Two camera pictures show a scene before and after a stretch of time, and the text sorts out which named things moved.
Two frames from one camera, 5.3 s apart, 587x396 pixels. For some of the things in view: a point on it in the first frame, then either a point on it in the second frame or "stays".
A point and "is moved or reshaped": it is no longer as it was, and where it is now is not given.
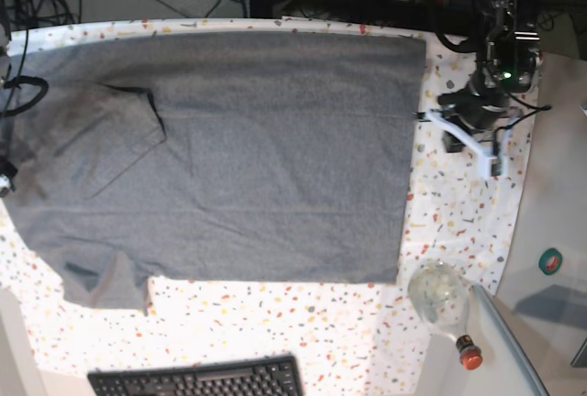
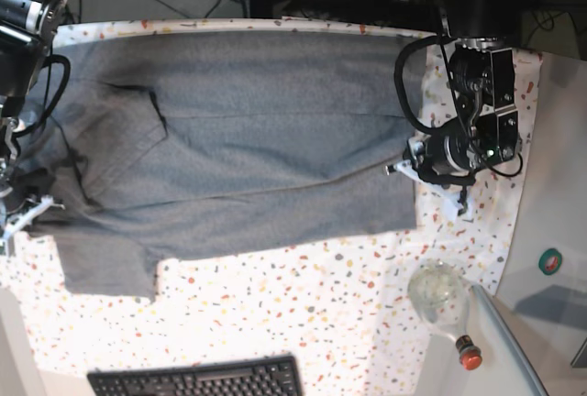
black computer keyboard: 272,376 stays
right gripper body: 470,105 → 419,154
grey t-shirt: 209,155 is moved or reshaped
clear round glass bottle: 439,294 stays
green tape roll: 550,261 stays
